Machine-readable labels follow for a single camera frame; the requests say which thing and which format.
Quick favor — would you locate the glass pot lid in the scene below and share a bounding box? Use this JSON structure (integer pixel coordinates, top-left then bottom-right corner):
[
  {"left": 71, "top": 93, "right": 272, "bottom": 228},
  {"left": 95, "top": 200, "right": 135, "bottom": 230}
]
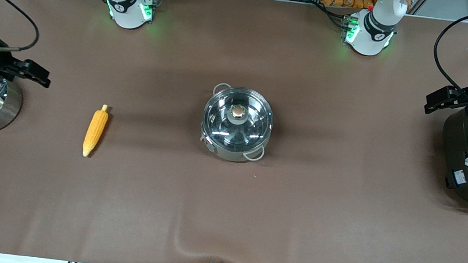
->
[{"left": 199, "top": 83, "right": 277, "bottom": 155}]

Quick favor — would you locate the brown table mat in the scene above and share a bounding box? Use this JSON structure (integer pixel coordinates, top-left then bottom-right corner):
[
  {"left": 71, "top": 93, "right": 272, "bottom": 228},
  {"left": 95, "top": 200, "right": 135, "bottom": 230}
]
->
[{"left": 0, "top": 0, "right": 468, "bottom": 263}]

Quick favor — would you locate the yellow corn cob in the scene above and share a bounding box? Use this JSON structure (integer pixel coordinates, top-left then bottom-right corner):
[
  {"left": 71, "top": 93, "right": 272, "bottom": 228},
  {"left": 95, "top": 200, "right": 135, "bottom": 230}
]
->
[{"left": 82, "top": 102, "right": 110, "bottom": 160}]

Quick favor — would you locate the stainless steel pot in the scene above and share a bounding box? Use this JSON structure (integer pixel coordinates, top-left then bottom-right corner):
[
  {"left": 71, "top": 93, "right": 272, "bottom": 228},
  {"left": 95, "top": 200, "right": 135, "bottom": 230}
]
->
[{"left": 197, "top": 81, "right": 278, "bottom": 166}]

